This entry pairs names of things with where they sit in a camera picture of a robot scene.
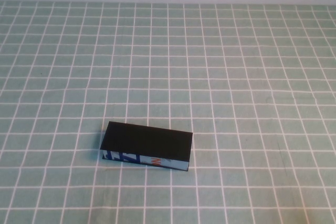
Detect black glasses case blue print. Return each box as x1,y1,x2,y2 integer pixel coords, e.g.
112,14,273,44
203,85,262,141
101,121,195,173

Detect green white checked tablecloth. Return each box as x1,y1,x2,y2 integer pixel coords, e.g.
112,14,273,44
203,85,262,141
0,0,336,224

